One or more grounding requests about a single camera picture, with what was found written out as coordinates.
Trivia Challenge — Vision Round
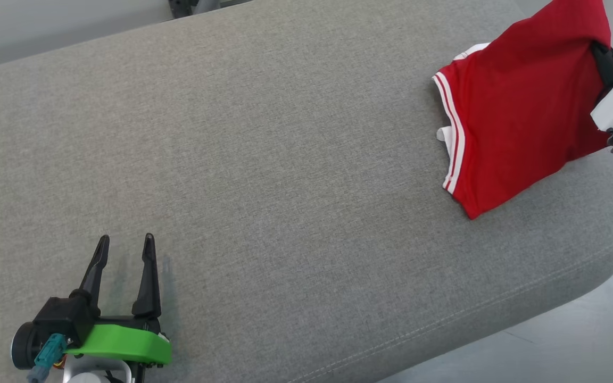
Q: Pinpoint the grey fabric sofa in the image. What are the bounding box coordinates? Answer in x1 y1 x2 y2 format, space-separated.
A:
0 0 613 383

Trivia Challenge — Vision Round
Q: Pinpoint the teal left camera connector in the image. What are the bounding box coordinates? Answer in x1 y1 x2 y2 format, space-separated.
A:
27 334 68 383

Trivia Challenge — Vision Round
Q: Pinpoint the red and white jersey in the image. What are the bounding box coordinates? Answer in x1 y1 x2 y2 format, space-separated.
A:
432 0 613 220

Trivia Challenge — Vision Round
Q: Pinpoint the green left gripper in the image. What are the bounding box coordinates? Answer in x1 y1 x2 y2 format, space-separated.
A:
64 233 173 367

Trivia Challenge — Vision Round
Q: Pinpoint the dark metal frame base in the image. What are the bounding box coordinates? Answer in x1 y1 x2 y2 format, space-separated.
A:
167 0 254 20

